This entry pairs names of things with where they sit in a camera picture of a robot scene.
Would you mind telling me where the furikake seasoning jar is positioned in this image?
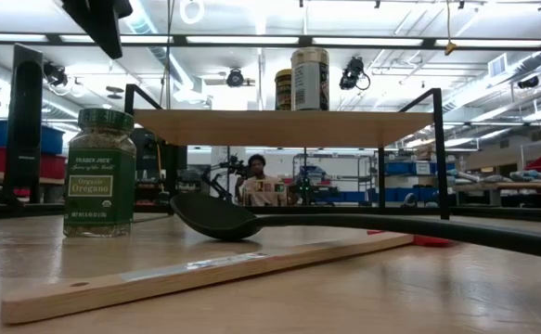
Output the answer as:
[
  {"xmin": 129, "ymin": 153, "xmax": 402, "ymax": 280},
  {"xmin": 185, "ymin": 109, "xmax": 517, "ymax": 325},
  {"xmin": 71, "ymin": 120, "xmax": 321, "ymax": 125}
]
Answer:
[{"xmin": 290, "ymin": 46, "xmax": 330, "ymax": 111}]

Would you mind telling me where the black upright post with slot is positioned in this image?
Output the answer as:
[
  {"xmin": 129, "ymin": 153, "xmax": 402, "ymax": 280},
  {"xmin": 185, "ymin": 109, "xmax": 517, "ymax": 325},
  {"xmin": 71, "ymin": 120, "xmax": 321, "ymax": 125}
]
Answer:
[{"xmin": 3, "ymin": 44, "xmax": 45, "ymax": 205}]

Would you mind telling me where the dark plastic serving spoon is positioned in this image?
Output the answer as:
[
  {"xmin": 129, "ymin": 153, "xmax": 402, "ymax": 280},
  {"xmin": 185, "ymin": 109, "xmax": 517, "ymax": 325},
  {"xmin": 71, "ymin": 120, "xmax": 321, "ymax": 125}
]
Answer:
[{"xmin": 170, "ymin": 191, "xmax": 541, "ymax": 262}]

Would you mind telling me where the black overhead camera with cable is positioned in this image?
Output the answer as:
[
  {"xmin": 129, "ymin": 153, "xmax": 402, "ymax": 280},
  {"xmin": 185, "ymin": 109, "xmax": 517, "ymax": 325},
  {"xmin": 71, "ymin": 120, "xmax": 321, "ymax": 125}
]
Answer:
[{"xmin": 339, "ymin": 56, "xmax": 372, "ymax": 91}]

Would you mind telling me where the wooden shelf with black frame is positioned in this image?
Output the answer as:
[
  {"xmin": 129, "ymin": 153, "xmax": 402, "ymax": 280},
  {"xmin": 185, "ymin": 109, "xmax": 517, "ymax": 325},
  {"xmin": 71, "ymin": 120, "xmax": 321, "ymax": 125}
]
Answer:
[{"xmin": 115, "ymin": 83, "xmax": 451, "ymax": 225}]

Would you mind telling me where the wooden workbench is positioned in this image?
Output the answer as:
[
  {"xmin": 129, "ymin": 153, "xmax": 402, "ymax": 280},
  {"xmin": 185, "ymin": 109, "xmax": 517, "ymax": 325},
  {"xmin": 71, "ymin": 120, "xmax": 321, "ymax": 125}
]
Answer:
[{"xmin": 453, "ymin": 182, "xmax": 541, "ymax": 208}]

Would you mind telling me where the person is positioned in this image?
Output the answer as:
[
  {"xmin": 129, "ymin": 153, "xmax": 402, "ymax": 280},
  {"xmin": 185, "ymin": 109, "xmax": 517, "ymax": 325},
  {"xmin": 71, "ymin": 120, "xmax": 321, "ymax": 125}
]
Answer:
[{"xmin": 235, "ymin": 153, "xmax": 290, "ymax": 207}]

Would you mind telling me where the row of blue shelf bins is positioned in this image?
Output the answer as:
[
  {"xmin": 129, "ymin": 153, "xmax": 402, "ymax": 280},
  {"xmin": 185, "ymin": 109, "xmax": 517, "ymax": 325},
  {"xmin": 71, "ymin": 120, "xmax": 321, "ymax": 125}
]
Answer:
[{"xmin": 384, "ymin": 161, "xmax": 457, "ymax": 176}]

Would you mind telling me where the black monitor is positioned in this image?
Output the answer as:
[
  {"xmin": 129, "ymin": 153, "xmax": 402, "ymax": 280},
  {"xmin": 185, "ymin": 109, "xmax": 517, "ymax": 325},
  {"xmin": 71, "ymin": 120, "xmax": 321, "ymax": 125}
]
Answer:
[{"xmin": 130, "ymin": 128, "xmax": 188, "ymax": 172}]

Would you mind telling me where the row of blue floor bins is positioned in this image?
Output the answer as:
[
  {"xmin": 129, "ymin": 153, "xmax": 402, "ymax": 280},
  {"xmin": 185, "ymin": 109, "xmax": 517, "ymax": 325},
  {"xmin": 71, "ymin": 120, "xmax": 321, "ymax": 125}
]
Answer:
[{"xmin": 316, "ymin": 186, "xmax": 438, "ymax": 204}]

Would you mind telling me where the long wooden board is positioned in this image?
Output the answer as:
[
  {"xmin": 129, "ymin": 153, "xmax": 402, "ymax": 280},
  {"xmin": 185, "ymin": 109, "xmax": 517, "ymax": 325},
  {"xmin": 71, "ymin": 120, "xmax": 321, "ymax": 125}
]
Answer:
[{"xmin": 0, "ymin": 231, "xmax": 414, "ymax": 326}]

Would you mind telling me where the yellow-lidded spice jar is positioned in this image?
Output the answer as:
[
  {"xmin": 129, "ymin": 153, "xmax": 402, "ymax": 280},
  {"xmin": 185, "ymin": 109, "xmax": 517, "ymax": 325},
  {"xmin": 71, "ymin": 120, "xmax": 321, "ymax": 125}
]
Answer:
[{"xmin": 274, "ymin": 69, "xmax": 293, "ymax": 111}]

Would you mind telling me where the black overhead frame beam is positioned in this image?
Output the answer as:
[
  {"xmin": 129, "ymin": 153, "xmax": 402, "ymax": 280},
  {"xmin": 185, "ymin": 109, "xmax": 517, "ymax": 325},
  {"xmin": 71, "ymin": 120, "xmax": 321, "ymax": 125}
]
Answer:
[{"xmin": 0, "ymin": 31, "xmax": 541, "ymax": 51}]

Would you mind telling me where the large red storage bin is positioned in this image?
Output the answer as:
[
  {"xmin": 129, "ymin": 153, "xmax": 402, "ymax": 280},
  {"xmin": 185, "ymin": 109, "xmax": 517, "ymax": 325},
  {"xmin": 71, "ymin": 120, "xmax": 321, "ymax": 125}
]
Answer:
[{"xmin": 0, "ymin": 147, "xmax": 68, "ymax": 181}]

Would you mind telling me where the hanging cord with yellow tag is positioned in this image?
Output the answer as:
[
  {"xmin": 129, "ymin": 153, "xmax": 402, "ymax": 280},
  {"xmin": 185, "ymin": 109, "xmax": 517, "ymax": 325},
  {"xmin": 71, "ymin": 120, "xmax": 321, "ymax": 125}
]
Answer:
[{"xmin": 444, "ymin": 0, "xmax": 457, "ymax": 57}]

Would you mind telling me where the flat red plastic object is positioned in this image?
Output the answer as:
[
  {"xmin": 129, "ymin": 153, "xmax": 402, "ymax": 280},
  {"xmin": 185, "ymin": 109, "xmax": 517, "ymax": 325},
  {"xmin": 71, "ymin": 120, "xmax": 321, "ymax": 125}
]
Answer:
[{"xmin": 367, "ymin": 229, "xmax": 454, "ymax": 248}]

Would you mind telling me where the white ring light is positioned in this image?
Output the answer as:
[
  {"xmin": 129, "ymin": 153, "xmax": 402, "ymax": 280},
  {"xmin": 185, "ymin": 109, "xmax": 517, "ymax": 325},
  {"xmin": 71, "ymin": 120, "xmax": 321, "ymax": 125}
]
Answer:
[{"xmin": 179, "ymin": 0, "xmax": 205, "ymax": 25}]

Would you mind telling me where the large blue storage bin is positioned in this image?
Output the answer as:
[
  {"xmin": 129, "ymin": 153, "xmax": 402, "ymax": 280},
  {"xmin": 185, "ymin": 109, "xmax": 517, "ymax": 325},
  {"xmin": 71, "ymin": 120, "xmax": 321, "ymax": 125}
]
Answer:
[{"xmin": 0, "ymin": 119, "xmax": 66, "ymax": 156}]

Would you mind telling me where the green-lidded oregano jar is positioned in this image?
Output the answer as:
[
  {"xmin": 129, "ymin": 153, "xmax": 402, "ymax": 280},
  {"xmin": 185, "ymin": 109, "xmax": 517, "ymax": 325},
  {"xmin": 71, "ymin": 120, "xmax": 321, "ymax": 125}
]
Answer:
[{"xmin": 63, "ymin": 108, "xmax": 137, "ymax": 238}]

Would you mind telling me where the black table edge rail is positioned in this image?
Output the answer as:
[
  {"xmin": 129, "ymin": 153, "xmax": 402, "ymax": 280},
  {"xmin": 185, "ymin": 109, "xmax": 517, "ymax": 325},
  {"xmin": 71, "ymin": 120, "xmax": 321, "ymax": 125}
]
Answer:
[{"xmin": 0, "ymin": 199, "xmax": 541, "ymax": 225}]

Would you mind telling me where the metal wire rack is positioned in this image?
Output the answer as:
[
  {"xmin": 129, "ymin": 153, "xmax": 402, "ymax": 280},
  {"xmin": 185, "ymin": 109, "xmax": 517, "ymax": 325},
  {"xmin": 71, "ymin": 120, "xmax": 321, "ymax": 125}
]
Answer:
[{"xmin": 291, "ymin": 152, "xmax": 379, "ymax": 205}]

